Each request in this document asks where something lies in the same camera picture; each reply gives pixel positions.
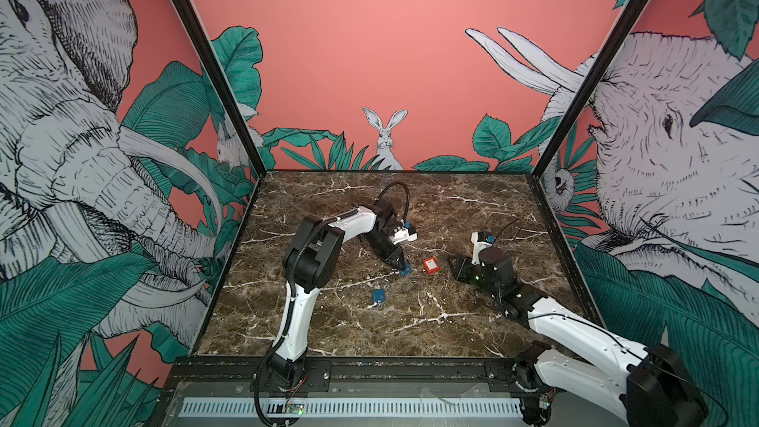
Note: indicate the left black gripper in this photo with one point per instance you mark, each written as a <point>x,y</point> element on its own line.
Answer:
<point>394,255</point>

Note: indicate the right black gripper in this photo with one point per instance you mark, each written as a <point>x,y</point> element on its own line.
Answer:
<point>463,270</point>

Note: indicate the red padlock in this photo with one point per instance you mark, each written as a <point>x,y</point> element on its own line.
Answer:
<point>431,265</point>

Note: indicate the blue padlock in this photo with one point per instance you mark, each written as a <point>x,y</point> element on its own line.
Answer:
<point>405,271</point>
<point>379,298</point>

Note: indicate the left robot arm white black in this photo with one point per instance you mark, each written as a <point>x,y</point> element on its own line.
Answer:
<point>309,264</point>

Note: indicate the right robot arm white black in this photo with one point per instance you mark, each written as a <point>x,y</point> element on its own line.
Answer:
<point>642,385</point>

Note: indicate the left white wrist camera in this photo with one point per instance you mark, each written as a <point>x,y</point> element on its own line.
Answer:
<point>403,232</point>

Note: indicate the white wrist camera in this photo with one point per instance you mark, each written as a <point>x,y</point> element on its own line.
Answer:
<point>403,232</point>
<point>480,240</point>

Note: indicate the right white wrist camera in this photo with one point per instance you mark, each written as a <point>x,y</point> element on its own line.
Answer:
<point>480,240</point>

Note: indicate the black front mounting rail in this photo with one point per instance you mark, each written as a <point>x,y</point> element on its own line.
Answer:
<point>320,374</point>

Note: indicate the white slotted cable duct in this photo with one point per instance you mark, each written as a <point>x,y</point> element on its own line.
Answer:
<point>350,407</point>

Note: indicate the right black frame post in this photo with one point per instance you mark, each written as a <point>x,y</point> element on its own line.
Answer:
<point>623,26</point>

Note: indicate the black frame post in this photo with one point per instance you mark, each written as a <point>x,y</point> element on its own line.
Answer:
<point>195,29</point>
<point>623,26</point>

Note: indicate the left black frame post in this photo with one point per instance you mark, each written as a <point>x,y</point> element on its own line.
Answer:
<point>195,29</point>

